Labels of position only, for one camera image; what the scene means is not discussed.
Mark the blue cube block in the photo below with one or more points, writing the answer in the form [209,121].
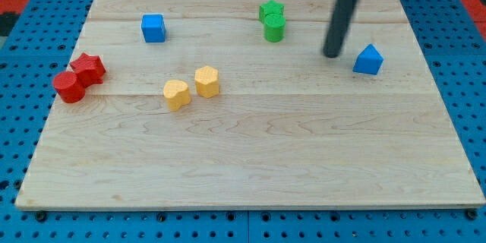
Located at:
[153,28]

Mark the wooden board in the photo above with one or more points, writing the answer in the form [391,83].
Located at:
[289,130]

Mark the yellow hexagon block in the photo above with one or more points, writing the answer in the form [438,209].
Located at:
[207,81]

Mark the yellow heart block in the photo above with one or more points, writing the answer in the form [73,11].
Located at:
[177,94]

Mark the green cylinder block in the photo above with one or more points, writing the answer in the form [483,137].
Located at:
[274,27]

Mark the green star block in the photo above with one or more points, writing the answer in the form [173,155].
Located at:
[270,7]

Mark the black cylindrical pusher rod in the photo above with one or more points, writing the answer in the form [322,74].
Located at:
[338,27]

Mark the red star block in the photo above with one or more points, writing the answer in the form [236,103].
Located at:
[89,69]

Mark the red cylinder block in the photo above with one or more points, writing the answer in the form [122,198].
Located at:
[68,87]

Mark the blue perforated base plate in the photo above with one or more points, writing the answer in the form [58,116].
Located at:
[40,45]

